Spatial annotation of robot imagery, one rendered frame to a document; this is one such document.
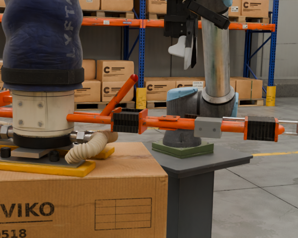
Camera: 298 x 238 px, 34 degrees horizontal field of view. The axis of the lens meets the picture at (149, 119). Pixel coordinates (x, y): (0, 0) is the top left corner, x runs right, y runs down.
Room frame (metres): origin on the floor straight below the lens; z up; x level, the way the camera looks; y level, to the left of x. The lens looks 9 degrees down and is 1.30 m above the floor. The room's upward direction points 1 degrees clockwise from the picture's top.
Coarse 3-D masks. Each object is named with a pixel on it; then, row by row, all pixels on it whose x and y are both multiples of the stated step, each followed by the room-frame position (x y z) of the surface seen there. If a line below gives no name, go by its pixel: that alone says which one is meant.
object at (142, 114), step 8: (112, 112) 1.29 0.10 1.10; (120, 112) 1.34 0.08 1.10; (128, 112) 1.34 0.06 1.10; (136, 112) 1.35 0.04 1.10; (144, 112) 1.31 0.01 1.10; (112, 120) 1.29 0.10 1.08; (120, 120) 1.29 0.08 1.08; (128, 120) 1.28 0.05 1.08; (136, 120) 1.27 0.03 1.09; (112, 128) 1.29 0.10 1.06; (120, 128) 1.28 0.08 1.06; (128, 128) 1.27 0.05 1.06; (136, 128) 1.27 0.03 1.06; (144, 128) 1.32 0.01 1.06
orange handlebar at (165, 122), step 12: (0, 108) 1.41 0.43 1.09; (12, 108) 1.41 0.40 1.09; (72, 120) 1.33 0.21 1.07; (84, 120) 1.32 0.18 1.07; (96, 120) 1.31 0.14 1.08; (108, 120) 1.30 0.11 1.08; (144, 120) 1.29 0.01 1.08; (156, 120) 1.28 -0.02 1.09; (168, 120) 1.28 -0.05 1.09; (180, 120) 1.28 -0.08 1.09; (192, 120) 1.30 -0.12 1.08; (240, 132) 1.24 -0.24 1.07
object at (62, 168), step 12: (0, 156) 1.29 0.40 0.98; (12, 156) 1.30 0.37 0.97; (0, 168) 1.24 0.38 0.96; (12, 168) 1.24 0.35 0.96; (24, 168) 1.23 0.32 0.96; (36, 168) 1.22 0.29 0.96; (48, 168) 1.22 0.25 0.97; (60, 168) 1.21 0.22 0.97; (72, 168) 1.22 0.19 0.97; (84, 168) 1.22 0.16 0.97
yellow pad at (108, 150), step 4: (12, 148) 1.44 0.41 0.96; (16, 148) 1.44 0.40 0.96; (104, 148) 1.44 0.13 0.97; (108, 148) 1.45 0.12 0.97; (112, 148) 1.46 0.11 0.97; (60, 152) 1.41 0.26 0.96; (64, 152) 1.41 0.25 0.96; (100, 152) 1.40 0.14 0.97; (104, 152) 1.40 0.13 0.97; (108, 152) 1.41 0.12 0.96; (112, 152) 1.45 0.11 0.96; (92, 156) 1.39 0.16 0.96; (96, 156) 1.39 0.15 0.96; (100, 156) 1.39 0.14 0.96; (104, 156) 1.39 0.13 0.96; (108, 156) 1.42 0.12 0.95
